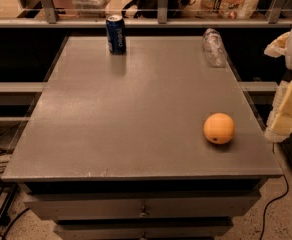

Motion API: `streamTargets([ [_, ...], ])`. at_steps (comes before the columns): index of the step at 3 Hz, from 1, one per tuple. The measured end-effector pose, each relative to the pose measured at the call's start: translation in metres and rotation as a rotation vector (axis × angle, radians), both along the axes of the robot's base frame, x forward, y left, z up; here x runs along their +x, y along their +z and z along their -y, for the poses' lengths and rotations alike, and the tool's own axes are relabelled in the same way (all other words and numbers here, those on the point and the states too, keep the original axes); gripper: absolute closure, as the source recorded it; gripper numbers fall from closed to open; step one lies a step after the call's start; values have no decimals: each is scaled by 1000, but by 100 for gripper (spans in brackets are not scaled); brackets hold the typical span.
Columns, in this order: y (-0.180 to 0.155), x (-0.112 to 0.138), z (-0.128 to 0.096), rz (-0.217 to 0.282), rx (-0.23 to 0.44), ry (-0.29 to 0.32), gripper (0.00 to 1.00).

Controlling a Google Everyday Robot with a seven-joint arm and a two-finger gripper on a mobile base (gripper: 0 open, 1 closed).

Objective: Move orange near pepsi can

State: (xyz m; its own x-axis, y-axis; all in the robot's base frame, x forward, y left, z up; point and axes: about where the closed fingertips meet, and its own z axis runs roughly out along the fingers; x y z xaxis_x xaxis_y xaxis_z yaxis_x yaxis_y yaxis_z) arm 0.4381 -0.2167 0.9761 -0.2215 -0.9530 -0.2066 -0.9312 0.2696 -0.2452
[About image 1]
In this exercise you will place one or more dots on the grey drawer cabinet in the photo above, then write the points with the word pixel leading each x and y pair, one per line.
pixel 133 123

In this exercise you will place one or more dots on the orange fruit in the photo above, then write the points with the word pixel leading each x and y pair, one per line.
pixel 219 128

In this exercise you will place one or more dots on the black bag behind railing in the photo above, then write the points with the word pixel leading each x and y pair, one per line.
pixel 151 8

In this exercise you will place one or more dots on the clear plastic water bottle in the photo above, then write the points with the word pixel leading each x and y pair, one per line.
pixel 214 48

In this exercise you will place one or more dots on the lower drawer with knob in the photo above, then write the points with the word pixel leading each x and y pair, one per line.
pixel 148 229

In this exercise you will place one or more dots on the grey metal railing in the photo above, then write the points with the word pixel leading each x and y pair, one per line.
pixel 60 13

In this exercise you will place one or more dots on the upper drawer with knob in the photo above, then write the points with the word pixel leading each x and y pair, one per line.
pixel 68 207

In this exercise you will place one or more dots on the blue pepsi can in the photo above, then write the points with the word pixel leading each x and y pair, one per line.
pixel 115 28

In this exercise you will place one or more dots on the drawer with knob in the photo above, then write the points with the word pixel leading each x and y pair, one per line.
pixel 68 207
pixel 148 229

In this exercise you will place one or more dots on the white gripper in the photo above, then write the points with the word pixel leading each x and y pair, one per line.
pixel 279 126

